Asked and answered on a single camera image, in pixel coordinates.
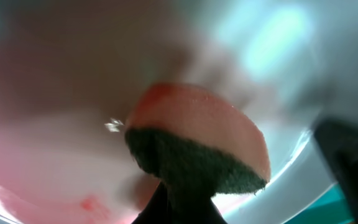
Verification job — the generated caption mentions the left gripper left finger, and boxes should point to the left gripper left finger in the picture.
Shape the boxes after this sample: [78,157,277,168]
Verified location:
[132,183,227,224]

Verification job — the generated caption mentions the light blue plate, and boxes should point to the light blue plate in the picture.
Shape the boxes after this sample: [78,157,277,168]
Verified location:
[0,1,358,223]

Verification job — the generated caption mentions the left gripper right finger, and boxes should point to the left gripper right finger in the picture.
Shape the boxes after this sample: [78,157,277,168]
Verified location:
[313,118,358,223]

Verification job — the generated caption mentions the teal plastic tray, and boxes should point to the teal plastic tray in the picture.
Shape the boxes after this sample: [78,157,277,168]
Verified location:
[285,185,354,224]

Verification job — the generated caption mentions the green and pink sponge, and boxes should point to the green and pink sponge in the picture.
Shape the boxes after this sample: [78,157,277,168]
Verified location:
[124,83,271,198]

